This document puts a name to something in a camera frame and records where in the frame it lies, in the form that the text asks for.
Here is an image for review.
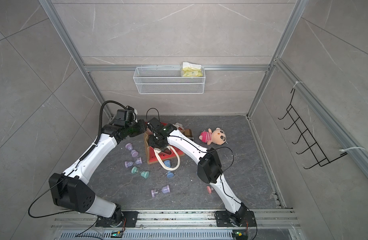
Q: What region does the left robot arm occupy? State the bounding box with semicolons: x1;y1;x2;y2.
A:
48;101;147;227

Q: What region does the black wire hook rack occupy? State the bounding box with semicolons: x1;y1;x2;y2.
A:
278;89;348;170

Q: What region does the purple hourglass near bag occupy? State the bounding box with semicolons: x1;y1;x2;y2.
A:
125;143;139;158

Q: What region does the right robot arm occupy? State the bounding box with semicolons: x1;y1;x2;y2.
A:
145;118;257;227

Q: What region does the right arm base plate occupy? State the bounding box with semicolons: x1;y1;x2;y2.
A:
214;211;257;228

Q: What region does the plaid glasses case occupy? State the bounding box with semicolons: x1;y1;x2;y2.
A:
182;129;194;141

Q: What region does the green hourglass left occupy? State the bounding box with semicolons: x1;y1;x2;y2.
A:
131;166;150;179

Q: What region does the purple hourglass lying left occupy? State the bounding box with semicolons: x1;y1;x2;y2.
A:
125;158;143;168

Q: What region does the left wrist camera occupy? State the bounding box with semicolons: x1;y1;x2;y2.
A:
115;106;138;124

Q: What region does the purple hourglass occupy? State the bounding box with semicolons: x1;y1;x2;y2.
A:
151;185;171;198
125;158;143;168
125;143;139;158

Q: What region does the yellow wipes packet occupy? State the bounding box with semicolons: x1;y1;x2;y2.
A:
181;62;204;78

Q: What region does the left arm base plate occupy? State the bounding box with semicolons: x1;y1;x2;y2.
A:
95;211;139;228

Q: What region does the white wire mesh basket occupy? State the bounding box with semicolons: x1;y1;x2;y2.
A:
133;66;206;95

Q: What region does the purple hourglass front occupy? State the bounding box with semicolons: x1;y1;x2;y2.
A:
151;185;171;198

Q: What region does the pink plush pig doll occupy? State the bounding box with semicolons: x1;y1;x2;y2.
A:
199;128;227;145

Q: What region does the red burlap canvas bag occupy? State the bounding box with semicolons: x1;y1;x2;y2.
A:
144;127;185;172

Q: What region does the blue hourglass centre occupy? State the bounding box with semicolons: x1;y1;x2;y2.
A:
163;159;176;179

